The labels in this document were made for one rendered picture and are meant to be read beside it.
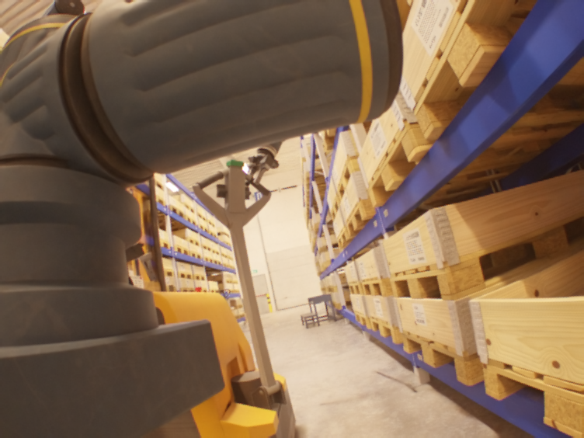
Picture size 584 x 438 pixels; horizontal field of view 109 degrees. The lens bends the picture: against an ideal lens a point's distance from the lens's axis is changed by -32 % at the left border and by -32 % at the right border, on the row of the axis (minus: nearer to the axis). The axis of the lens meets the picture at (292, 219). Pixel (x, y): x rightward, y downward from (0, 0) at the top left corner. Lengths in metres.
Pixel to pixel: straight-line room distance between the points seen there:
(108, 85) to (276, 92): 0.12
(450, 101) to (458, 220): 0.43
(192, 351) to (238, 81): 0.23
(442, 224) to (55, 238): 1.10
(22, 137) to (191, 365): 0.25
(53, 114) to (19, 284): 0.13
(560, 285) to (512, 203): 0.39
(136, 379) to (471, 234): 1.13
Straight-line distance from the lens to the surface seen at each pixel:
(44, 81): 0.29
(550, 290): 1.27
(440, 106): 1.10
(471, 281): 1.18
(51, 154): 0.29
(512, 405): 1.15
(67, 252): 0.26
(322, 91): 0.23
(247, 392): 1.44
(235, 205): 1.37
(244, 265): 1.33
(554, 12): 0.70
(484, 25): 0.87
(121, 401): 0.24
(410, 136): 1.23
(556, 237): 1.50
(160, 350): 0.27
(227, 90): 0.22
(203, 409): 1.17
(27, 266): 0.26
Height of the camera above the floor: 0.79
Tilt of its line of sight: 14 degrees up
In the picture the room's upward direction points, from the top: 13 degrees counter-clockwise
